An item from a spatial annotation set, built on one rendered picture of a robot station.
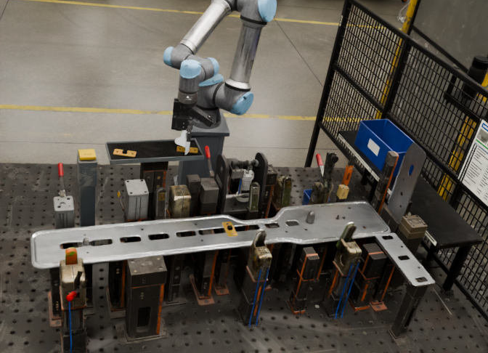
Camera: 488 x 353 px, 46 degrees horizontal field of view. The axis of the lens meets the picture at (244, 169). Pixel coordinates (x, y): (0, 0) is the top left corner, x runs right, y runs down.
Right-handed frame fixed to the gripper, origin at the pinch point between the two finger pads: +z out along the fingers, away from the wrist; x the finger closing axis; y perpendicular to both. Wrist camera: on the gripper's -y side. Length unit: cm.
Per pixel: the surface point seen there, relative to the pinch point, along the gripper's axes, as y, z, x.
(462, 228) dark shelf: -115, 15, 20
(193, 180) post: -3.2, 8.2, 12.3
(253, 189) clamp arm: -27.4, 9.8, 13.0
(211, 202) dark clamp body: -11.3, 16.5, 14.4
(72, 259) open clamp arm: 34, 11, 59
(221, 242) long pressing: -14.9, 18.0, 36.6
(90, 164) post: 36.2, 4.9, 12.4
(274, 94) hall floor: -91, 118, -315
